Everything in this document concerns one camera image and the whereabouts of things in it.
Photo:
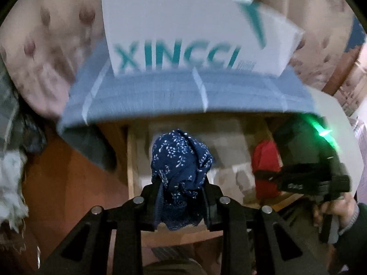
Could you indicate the red underwear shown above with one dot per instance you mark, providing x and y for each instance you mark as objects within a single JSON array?
[{"x": 265, "y": 160}]

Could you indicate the blue panel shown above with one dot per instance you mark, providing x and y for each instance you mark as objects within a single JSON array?
[{"x": 358, "y": 34}]

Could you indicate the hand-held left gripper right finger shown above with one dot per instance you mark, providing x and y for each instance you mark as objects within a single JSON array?
[{"x": 212, "y": 206}]

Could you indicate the plaid slipper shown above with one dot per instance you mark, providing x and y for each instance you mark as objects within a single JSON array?
[{"x": 166, "y": 253}]

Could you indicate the person's right forearm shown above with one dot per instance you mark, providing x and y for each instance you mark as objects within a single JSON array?
[{"x": 355, "y": 243}]

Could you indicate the navy floral underwear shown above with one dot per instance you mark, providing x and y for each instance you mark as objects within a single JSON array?
[{"x": 180, "y": 163}]

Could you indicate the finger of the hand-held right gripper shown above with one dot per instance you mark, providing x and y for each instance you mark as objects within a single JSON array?
[{"x": 266, "y": 175}]

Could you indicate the white box with teal print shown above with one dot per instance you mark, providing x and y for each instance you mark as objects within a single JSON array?
[{"x": 186, "y": 25}]

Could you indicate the wooden nightstand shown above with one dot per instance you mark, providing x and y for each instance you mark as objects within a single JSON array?
[{"x": 113, "y": 136}]

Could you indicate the blue checked cloth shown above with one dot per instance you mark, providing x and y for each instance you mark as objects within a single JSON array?
[{"x": 157, "y": 94}]

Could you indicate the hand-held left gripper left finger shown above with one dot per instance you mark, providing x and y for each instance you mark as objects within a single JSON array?
[{"x": 149, "y": 206}]

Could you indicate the white crumpled sheet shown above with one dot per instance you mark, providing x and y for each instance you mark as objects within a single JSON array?
[{"x": 11, "y": 183}]

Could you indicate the grey plaid cloth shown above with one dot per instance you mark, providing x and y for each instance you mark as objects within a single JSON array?
[{"x": 11, "y": 114}]

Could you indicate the white bed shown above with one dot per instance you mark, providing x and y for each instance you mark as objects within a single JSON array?
[{"x": 332, "y": 106}]

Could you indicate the person's right hand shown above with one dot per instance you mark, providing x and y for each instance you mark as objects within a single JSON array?
[{"x": 341, "y": 209}]

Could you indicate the wooden bed frame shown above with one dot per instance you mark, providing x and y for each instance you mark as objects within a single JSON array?
[{"x": 341, "y": 76}]

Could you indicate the wooden drawer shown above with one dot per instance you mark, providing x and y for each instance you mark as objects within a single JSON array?
[{"x": 132, "y": 163}]

